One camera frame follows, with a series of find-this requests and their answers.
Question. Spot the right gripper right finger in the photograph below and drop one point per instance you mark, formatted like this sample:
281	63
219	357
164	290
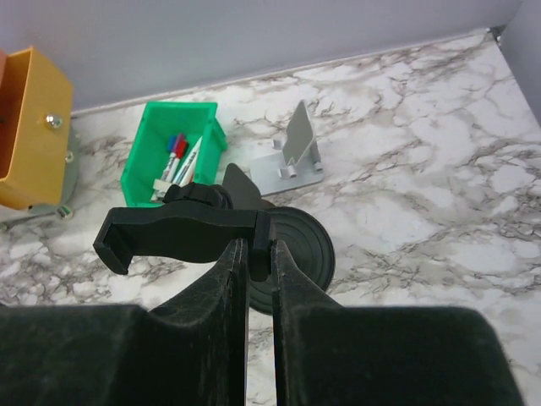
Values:
330	354

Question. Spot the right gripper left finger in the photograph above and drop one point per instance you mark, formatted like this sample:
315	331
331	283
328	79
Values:
190	350

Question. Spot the black phone stand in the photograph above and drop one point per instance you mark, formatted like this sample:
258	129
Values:
197	222

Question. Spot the brown base phone stand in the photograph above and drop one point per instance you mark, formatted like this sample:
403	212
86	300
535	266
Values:
245	195

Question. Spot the white folding phone stand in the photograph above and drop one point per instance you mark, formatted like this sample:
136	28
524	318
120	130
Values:
296	162

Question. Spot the markers in green bin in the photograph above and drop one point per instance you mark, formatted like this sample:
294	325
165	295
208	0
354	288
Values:
180	166

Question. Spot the orange drawer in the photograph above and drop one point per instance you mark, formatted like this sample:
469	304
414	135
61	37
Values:
34	131

